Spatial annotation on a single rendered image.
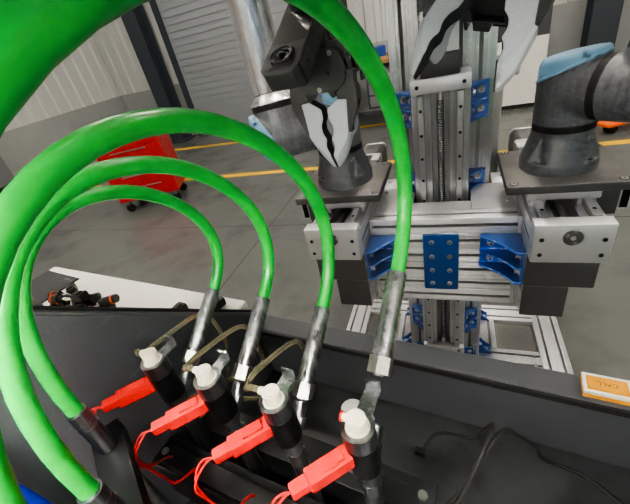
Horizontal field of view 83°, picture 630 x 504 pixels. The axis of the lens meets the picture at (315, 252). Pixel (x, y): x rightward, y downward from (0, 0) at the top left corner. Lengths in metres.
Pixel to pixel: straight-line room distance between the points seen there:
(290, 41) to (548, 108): 0.61
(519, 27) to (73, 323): 0.52
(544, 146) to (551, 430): 0.56
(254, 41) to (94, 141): 0.73
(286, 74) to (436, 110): 0.66
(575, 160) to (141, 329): 0.85
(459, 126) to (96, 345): 0.85
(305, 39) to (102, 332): 0.39
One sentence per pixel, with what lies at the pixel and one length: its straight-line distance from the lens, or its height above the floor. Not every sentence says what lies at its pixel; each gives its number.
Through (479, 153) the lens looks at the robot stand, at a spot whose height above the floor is 1.03.
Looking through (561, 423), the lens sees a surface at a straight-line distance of 0.63.
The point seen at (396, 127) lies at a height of 1.32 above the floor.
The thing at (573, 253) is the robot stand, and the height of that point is 0.93.
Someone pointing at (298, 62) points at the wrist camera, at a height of 1.38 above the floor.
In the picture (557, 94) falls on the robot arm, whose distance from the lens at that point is 0.89.
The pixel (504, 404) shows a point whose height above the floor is 0.90.
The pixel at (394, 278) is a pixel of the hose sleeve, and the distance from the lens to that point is 0.34.
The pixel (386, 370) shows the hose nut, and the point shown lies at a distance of 0.33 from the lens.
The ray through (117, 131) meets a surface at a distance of 0.20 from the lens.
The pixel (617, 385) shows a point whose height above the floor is 0.96.
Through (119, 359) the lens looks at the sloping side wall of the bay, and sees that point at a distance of 0.51.
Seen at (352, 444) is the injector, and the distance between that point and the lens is 0.31.
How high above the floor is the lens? 1.41
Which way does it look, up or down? 32 degrees down
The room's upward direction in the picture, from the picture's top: 13 degrees counter-clockwise
